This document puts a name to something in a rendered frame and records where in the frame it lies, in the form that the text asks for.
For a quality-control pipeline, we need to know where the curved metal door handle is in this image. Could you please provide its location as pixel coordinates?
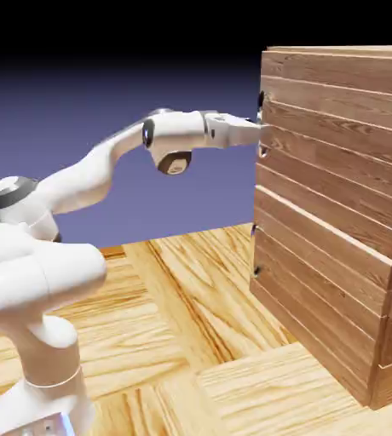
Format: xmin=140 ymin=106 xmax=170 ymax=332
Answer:
xmin=256 ymin=89 xmax=272 ymax=161
xmin=250 ymin=222 xmax=264 ymax=278

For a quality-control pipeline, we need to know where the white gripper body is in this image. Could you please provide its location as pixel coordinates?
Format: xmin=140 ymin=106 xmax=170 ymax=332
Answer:
xmin=227 ymin=114 xmax=269 ymax=149

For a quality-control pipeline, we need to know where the wooden cabinet door with handle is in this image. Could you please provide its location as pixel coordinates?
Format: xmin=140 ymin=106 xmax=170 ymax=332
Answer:
xmin=254 ymin=49 xmax=392 ymax=261
xmin=249 ymin=185 xmax=392 ymax=410

